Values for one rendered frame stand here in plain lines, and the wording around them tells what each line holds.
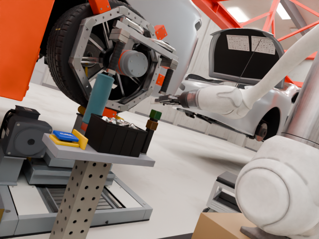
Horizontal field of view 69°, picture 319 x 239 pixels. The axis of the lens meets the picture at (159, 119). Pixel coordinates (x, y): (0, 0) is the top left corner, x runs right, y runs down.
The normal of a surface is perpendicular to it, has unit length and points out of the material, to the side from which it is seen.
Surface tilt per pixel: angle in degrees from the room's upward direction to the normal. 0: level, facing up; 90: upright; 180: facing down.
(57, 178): 90
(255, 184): 93
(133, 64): 90
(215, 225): 90
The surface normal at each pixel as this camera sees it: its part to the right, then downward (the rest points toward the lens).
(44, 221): 0.64, 0.26
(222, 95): -0.51, -0.18
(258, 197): -0.71, -0.18
